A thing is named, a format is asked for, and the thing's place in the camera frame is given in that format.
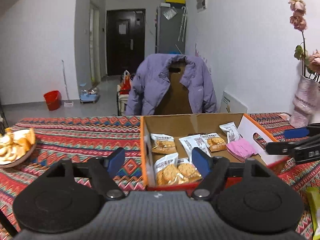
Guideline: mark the white leaning board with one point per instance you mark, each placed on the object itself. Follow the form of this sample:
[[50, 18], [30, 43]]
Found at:
[[229, 104]]

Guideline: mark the yellow box on fridge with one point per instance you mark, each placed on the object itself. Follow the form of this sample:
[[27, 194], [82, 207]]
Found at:
[[175, 1]]

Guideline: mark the cookie bag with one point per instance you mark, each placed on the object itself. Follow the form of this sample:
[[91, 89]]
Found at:
[[214, 142], [169, 170], [163, 144]]

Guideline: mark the blue pet feeder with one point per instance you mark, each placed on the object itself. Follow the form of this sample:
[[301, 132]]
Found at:
[[88, 95]]

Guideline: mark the white packet box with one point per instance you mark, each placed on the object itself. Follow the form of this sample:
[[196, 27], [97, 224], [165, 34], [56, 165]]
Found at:
[[191, 142]]

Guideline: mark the small grey white packet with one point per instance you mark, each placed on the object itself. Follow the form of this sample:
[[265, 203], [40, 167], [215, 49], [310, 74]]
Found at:
[[231, 132]]

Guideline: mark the small pink packet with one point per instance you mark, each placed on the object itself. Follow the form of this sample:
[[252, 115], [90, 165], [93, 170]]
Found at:
[[241, 149]]

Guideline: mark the plate of orange peels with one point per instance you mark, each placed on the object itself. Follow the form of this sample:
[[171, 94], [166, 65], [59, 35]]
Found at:
[[16, 146]]

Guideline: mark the colourful patterned tablecloth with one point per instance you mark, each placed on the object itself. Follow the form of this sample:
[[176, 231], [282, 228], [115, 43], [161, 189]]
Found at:
[[79, 139]]

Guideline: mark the brown wooden chair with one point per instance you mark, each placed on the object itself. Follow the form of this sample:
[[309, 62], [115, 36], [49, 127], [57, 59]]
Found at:
[[176, 99]]

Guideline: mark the dark entrance door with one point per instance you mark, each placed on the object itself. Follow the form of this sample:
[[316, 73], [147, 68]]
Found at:
[[125, 40]]

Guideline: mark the green snack pouch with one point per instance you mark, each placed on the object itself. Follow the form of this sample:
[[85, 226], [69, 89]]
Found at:
[[313, 198]]

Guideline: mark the red plastic bucket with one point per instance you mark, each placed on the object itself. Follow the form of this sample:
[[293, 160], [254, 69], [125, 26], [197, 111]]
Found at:
[[53, 100]]

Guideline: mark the purple puffer jacket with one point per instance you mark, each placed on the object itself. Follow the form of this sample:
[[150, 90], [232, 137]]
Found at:
[[151, 83]]

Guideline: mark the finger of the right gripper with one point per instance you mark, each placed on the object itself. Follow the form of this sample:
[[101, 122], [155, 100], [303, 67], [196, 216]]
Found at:
[[282, 148], [296, 133]]

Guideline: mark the white mop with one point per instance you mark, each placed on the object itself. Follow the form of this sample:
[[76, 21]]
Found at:
[[68, 102]]

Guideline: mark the pink textured vase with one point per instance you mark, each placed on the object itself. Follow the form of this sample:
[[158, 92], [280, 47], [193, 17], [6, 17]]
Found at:
[[304, 102]]

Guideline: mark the grey refrigerator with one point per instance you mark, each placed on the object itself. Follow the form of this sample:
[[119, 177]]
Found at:
[[171, 25]]

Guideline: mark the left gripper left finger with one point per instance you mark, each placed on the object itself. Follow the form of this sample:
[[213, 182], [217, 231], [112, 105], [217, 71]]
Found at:
[[101, 172]]

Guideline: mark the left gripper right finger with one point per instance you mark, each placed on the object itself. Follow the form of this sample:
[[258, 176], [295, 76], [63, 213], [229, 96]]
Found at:
[[217, 172]]

